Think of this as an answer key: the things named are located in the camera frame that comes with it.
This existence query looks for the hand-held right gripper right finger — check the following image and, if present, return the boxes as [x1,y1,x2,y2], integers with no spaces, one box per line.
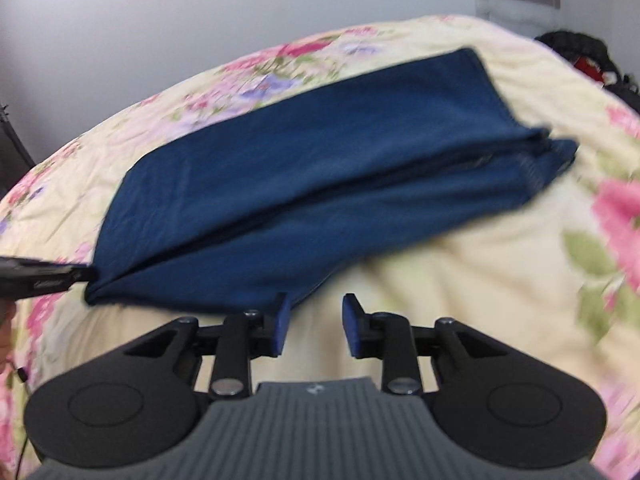
[341,293,506,396]

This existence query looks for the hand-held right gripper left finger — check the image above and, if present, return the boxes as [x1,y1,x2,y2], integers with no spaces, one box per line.
[122,292,293,401]

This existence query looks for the blue denim pants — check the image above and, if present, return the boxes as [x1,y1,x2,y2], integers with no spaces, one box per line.
[84,47,581,317]

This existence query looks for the dark wooden door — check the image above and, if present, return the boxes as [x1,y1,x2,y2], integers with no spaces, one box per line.
[0,104,37,181]

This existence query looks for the floral blanket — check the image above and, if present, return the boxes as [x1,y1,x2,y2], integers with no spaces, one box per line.
[0,14,640,480]

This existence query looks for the pile of dark clothes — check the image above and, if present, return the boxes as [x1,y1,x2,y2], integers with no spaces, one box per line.
[534,30,640,111]

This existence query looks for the black cable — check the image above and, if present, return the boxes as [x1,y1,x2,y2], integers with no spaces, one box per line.
[12,366,32,476]

